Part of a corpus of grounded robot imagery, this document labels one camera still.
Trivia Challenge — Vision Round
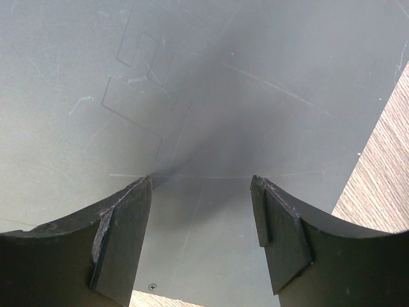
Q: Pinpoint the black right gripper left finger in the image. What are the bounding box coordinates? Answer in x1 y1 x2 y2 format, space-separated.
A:
1 177 152 306

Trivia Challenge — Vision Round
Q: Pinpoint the dark network switch box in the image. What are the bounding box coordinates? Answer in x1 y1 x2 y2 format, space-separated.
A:
1 1 408 306

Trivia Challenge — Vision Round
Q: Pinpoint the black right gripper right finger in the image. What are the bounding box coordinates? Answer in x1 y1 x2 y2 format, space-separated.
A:
251 176 408 306

